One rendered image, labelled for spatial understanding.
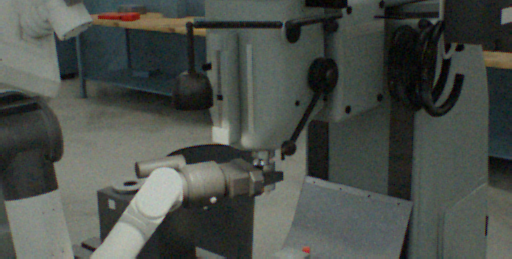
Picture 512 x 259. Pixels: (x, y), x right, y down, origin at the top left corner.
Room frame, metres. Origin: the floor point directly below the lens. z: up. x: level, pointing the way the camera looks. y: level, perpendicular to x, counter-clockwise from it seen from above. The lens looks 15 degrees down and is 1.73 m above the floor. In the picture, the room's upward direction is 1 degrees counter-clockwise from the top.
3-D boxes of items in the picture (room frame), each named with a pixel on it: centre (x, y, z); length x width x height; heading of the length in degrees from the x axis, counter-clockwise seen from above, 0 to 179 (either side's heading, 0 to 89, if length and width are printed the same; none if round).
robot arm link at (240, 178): (1.33, 0.07, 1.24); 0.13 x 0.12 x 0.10; 27
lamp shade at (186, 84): (1.19, 0.11, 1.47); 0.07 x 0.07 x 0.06
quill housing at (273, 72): (1.38, -0.02, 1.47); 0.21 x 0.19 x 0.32; 50
